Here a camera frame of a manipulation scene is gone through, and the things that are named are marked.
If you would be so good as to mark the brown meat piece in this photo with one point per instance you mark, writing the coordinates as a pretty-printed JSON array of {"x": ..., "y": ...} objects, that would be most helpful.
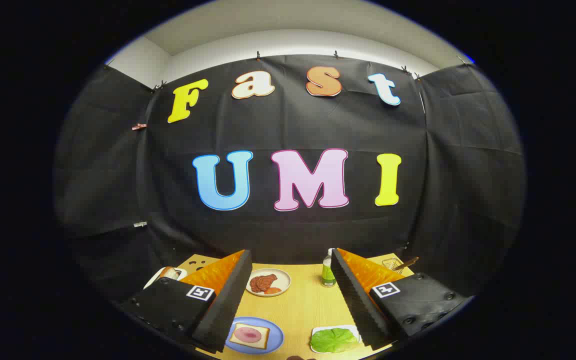
[{"x": 263, "y": 282}]

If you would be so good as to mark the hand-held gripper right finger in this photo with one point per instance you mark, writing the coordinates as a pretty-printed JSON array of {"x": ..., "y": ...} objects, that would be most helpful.
[{"x": 355, "y": 300}]

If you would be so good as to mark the green lettuce leaf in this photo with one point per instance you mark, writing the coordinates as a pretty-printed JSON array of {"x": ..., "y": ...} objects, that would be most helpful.
[{"x": 333, "y": 341}]

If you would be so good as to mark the white square plate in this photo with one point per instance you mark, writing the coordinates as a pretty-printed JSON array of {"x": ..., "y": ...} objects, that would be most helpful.
[{"x": 335, "y": 328}]

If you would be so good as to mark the white cloth clip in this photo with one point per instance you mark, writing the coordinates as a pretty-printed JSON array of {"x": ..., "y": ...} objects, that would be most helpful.
[{"x": 140, "y": 224}]

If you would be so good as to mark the copper cloth clip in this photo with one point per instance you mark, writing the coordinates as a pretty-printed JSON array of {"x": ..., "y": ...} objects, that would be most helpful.
[{"x": 139, "y": 126}]

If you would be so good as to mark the white bread slice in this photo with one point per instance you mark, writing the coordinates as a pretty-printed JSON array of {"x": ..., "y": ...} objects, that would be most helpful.
[{"x": 263, "y": 330}]

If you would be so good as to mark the orange tomato slice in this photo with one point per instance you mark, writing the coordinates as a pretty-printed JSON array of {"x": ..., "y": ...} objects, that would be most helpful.
[{"x": 273, "y": 290}]

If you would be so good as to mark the black backdrop cloth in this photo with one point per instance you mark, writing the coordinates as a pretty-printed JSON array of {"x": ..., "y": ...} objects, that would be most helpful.
[{"x": 293, "y": 125}]

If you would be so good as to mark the toasted bread slice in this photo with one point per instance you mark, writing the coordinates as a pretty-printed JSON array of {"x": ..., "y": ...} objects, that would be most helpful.
[{"x": 169, "y": 272}]

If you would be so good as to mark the white round plate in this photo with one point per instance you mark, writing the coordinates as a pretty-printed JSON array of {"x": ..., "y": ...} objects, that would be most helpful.
[{"x": 283, "y": 278}]

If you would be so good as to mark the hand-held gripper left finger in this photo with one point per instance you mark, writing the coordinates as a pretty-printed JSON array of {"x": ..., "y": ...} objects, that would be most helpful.
[{"x": 228, "y": 300}]

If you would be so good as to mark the white toaster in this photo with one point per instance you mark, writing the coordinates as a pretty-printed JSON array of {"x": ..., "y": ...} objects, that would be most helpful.
[{"x": 155, "y": 281}]

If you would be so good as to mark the green label water bottle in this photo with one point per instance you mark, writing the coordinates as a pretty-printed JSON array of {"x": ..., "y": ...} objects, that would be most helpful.
[{"x": 328, "y": 275}]

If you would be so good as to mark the blue round plate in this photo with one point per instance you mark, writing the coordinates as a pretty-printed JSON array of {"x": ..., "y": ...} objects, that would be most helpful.
[{"x": 275, "y": 337}]

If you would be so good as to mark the pink ham slice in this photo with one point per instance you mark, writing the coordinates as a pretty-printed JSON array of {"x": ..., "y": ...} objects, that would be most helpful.
[{"x": 247, "y": 335}]

